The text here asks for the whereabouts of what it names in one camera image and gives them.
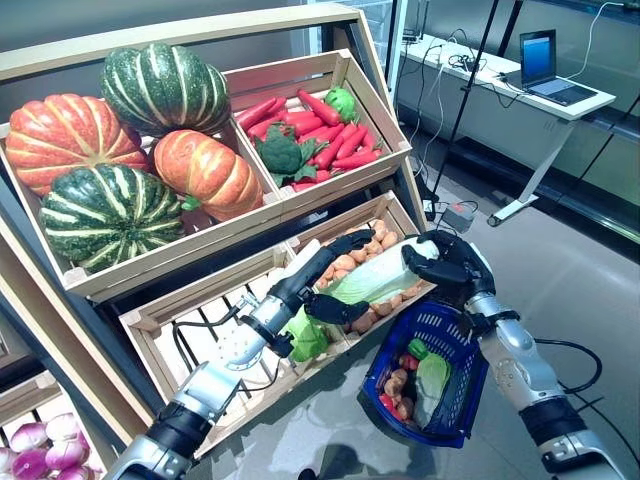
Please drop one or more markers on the wooden slatted cabbage crate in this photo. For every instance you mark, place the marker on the wooden slatted cabbage crate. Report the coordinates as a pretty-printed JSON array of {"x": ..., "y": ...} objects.
[{"x": 200, "y": 292}]

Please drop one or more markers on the green bell pepper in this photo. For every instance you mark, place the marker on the green bell pepper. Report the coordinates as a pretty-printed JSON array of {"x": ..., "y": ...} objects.
[{"x": 417, "y": 348}]

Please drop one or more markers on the red carrot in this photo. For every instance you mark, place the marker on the red carrot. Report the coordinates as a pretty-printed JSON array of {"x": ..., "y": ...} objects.
[
  {"x": 257, "y": 112},
  {"x": 265, "y": 127},
  {"x": 330, "y": 152},
  {"x": 352, "y": 142},
  {"x": 356, "y": 160},
  {"x": 320, "y": 135},
  {"x": 320, "y": 107},
  {"x": 305, "y": 122}
]

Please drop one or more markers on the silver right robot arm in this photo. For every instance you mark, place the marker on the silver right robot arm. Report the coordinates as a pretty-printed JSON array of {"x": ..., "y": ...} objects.
[{"x": 520, "y": 360}]

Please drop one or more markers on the open grey laptop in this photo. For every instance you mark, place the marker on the open grey laptop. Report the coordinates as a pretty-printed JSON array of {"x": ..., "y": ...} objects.
[{"x": 537, "y": 55}]

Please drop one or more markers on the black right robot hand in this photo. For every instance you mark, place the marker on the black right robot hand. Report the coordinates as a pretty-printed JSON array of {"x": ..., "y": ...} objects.
[{"x": 460, "y": 270}]

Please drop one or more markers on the wooden crate of potatoes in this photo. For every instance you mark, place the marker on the wooden crate of potatoes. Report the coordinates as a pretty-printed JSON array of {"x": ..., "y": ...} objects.
[{"x": 350, "y": 215}]

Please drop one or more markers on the small black router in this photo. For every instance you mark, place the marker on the small black router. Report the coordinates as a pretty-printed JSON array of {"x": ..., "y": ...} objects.
[{"x": 412, "y": 35}]

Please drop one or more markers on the red apple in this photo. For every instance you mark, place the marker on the red apple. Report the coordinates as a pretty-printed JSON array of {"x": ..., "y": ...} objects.
[{"x": 409, "y": 361}]

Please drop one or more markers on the purple white turnip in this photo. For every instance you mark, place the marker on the purple white turnip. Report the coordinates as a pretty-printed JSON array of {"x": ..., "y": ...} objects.
[
  {"x": 4, "y": 457},
  {"x": 72, "y": 474},
  {"x": 64, "y": 452},
  {"x": 30, "y": 462},
  {"x": 62, "y": 426},
  {"x": 27, "y": 436}
]

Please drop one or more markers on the green white napa cabbage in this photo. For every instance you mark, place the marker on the green white napa cabbage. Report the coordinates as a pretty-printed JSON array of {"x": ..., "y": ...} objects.
[
  {"x": 380, "y": 275},
  {"x": 307, "y": 335},
  {"x": 431, "y": 380}
]

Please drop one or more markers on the red tomato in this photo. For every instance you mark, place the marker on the red tomato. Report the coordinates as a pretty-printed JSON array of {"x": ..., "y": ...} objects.
[{"x": 386, "y": 400}]

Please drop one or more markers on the grey power box red switch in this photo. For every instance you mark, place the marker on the grey power box red switch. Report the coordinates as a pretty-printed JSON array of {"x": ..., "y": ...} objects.
[{"x": 457, "y": 216}]

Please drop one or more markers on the round orange ribbed pumpkin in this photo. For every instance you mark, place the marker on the round orange ribbed pumpkin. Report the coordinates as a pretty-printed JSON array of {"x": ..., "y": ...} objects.
[{"x": 65, "y": 140}]

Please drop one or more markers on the black tripod pole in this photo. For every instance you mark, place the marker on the black tripod pole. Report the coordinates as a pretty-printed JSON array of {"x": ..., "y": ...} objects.
[
  {"x": 509, "y": 25},
  {"x": 465, "y": 97}
]

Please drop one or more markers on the elongated orange pumpkin green stem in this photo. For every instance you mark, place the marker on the elongated orange pumpkin green stem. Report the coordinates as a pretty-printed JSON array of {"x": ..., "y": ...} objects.
[{"x": 210, "y": 175}]

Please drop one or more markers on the small brown basket potato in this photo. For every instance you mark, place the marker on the small brown basket potato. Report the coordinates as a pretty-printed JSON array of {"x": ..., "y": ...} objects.
[
  {"x": 400, "y": 376},
  {"x": 406, "y": 407},
  {"x": 392, "y": 387}
]

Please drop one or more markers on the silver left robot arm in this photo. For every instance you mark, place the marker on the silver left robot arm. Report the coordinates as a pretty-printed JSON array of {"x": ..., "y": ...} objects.
[{"x": 240, "y": 345}]

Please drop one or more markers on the dark green broccoli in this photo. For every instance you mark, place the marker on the dark green broccoli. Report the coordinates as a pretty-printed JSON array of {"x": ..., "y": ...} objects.
[{"x": 282, "y": 152}]

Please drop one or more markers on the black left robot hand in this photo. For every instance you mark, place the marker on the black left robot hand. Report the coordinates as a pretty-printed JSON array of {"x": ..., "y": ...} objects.
[{"x": 295, "y": 285}]

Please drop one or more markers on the green striped pumpkin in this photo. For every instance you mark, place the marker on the green striped pumpkin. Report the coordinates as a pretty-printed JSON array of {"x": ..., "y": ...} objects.
[
  {"x": 110, "y": 215},
  {"x": 165, "y": 87}
]

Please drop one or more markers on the blue plastic shopping basket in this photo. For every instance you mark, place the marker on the blue plastic shopping basket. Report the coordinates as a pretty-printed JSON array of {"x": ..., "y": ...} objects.
[{"x": 460, "y": 400}]

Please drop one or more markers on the wooden crate of pumpkins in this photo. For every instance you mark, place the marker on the wooden crate of pumpkins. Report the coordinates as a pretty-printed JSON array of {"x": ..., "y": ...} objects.
[{"x": 165, "y": 257}]

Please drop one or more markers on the light green lettuce head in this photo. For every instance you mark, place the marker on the light green lettuce head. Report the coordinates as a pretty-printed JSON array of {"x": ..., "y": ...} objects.
[{"x": 341, "y": 104}]

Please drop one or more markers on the wooden pepper crate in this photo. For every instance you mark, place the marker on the wooden pepper crate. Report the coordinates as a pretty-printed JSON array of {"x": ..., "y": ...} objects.
[{"x": 345, "y": 180}]

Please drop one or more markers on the white office desk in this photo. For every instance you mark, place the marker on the white office desk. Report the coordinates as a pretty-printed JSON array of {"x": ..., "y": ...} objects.
[{"x": 492, "y": 70}]

